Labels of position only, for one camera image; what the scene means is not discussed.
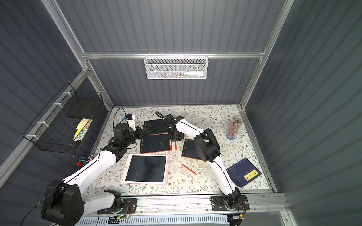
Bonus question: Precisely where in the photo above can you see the red tablet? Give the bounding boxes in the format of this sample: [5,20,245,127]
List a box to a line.
[144,119,169,136]
[181,139,201,160]
[140,134,172,154]

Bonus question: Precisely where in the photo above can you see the black wire wall basket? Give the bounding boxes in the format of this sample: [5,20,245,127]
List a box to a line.
[23,83,104,154]

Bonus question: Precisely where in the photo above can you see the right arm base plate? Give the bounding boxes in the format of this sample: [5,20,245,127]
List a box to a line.
[209,195,250,211]

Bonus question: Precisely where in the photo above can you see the pink white writing tablet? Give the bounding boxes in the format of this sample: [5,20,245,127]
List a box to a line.
[120,154,170,185]

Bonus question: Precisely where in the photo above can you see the clear cup of pencils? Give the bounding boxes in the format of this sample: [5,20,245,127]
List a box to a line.
[226,115,243,140]

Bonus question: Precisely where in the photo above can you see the white wire mesh basket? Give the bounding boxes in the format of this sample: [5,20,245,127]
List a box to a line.
[144,54,209,80]

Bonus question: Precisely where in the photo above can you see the pink stylus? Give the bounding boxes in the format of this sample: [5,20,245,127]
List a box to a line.
[178,167,195,180]

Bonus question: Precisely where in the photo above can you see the pink cup of markers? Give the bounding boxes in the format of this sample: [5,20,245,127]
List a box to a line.
[72,155,95,168]

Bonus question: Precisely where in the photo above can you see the yellow sticky notes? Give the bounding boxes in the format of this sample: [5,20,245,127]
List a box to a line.
[73,118,93,141]

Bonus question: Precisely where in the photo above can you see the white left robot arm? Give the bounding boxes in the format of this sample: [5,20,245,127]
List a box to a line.
[41,122,149,226]

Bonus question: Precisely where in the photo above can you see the white marker in basket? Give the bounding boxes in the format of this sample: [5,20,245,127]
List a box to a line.
[183,71,204,77]

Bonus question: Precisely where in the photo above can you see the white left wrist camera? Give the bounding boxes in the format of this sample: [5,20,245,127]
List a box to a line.
[124,114,136,131]

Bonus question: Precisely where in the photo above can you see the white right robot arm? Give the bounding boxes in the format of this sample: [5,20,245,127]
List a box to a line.
[156,112,241,210]

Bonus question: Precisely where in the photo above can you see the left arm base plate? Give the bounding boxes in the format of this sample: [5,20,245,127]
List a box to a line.
[97,198,138,214]

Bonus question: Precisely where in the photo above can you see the dark blue notebook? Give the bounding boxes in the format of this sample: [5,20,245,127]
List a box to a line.
[227,158,262,187]

